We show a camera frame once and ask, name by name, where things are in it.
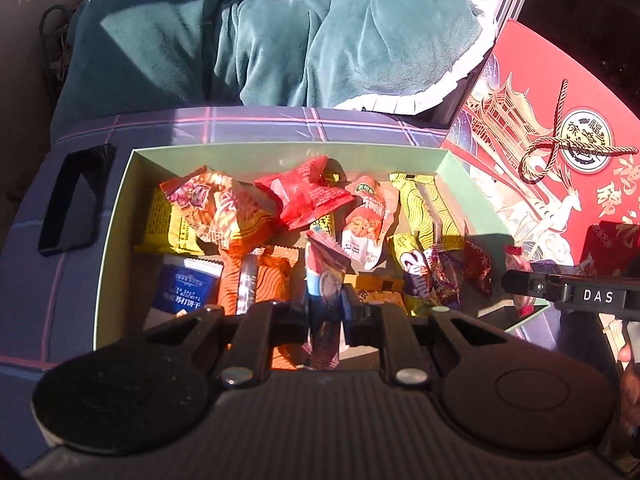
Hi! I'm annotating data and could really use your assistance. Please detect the crinkled red snack packet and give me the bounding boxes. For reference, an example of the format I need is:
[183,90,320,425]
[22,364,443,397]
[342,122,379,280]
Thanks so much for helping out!
[253,156,357,232]

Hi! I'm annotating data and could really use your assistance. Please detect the red white green-logo snack packet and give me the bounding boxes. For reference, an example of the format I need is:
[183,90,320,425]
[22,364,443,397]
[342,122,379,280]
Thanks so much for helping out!
[341,175,399,272]

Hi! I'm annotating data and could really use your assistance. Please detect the yellow wavy striped snack packet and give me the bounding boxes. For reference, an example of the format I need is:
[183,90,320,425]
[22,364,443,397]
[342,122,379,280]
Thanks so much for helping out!
[388,172,467,252]

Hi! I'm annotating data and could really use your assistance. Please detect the orange floral crinkled snack packet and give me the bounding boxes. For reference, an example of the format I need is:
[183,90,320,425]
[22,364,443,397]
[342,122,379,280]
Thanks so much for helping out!
[159,166,282,252]

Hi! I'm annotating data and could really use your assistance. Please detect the pale green cardboard box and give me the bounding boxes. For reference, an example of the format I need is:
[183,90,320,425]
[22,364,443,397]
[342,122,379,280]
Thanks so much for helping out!
[93,145,552,367]

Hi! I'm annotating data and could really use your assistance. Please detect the gold twisted cord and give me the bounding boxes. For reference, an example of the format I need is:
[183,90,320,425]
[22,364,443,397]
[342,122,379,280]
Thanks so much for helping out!
[517,78,639,187]

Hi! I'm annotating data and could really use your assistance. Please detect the person's right hand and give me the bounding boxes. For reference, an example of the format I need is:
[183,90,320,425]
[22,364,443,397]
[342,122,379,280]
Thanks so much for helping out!
[616,342,640,438]

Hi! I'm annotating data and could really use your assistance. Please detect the dark red candy wrapper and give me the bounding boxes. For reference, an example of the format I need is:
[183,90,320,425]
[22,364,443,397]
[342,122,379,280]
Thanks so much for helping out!
[462,224,494,302]

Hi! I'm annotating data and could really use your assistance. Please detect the dark tangled straps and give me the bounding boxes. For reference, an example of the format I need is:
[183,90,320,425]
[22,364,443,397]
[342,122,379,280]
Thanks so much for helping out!
[39,4,77,93]

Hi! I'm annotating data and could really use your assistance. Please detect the yellow square snack packet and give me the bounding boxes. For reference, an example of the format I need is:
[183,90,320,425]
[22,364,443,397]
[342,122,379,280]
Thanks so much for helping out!
[133,187,207,256]

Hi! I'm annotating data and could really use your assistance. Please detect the dark red tag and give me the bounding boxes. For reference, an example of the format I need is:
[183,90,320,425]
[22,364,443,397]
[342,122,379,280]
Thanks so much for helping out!
[579,220,640,277]

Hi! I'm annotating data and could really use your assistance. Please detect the teal fleece blanket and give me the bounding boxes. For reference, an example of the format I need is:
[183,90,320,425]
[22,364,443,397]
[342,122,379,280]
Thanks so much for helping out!
[51,0,497,128]

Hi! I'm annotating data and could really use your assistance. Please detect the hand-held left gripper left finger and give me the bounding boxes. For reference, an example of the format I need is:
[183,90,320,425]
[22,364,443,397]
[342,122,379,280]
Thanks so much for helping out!
[144,287,310,389]

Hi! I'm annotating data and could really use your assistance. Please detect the blue and white biscuit packet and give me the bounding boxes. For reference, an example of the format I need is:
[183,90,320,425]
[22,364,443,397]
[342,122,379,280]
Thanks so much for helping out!
[149,254,224,317]

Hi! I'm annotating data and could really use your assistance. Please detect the red printed gift box lid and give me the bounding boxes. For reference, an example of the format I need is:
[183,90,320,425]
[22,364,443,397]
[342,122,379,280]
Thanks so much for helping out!
[440,18,640,281]

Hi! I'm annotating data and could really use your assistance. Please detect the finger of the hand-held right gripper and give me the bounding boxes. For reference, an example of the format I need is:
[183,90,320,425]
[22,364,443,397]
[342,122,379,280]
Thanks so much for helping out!
[501,270,551,302]

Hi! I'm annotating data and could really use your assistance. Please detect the dark purple candy wrapper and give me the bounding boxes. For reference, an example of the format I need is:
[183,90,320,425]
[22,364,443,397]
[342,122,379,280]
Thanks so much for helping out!
[425,247,462,307]

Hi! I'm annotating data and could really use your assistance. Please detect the yellow white purple snack packet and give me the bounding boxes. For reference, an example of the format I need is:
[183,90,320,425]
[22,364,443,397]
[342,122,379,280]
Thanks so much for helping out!
[389,233,437,302]

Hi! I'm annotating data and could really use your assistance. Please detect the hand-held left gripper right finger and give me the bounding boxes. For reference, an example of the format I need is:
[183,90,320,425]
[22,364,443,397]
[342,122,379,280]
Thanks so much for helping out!
[341,285,507,387]

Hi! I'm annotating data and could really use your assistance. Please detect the black smartphone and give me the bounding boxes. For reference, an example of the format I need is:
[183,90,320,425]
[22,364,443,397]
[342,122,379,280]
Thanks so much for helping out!
[38,143,117,257]

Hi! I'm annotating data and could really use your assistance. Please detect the orange wavy striped snack packet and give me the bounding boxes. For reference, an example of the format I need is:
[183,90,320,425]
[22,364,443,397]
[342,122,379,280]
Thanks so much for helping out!
[216,244,302,372]

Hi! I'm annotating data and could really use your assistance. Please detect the small red candy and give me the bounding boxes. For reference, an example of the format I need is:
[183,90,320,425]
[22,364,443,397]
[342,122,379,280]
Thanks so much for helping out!
[504,244,535,317]

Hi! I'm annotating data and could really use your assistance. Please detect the red and blue snack packet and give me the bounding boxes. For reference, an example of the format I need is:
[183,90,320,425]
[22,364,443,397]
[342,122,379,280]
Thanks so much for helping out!
[301,229,352,372]

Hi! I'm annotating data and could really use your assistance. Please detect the orange yellow flat snack packet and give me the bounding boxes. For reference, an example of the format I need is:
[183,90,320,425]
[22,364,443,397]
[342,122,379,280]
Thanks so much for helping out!
[356,272,410,317]

